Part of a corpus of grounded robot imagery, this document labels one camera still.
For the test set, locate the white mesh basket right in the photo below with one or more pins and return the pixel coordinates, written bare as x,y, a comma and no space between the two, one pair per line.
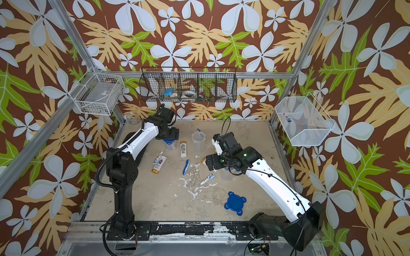
304,120

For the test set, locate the glass jar corner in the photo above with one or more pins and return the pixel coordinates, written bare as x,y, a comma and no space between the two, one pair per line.
132,118

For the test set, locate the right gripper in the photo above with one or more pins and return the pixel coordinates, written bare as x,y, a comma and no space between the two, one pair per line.
216,164

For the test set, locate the small toothpaste tube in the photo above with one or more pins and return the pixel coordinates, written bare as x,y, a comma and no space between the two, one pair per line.
208,178

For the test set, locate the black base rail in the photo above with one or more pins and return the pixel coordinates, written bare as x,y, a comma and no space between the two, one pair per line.
153,230

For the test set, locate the black wire basket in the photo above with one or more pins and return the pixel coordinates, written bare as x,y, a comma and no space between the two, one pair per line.
190,85

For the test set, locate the white bottle purple label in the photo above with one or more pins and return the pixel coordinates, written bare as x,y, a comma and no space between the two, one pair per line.
159,164

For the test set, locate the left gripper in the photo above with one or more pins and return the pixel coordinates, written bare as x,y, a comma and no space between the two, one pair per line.
175,135

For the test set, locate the toothpaste tube left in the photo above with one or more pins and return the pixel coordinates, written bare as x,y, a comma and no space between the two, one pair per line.
158,157

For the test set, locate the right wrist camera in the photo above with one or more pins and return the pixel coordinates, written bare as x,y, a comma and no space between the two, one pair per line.
219,143

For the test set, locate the black rubber mat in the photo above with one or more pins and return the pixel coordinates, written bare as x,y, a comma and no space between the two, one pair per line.
136,144

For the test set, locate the white bottle back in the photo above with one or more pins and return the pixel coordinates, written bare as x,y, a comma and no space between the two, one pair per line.
183,149

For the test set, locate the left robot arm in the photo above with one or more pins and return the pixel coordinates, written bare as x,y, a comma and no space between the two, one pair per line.
119,170

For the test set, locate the white wire basket left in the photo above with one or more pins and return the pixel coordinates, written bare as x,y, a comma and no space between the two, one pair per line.
97,93

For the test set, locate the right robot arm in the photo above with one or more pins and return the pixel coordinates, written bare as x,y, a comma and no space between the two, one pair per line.
302,219

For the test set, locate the blue lid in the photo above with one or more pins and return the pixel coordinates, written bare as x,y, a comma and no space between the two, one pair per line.
169,141
235,203

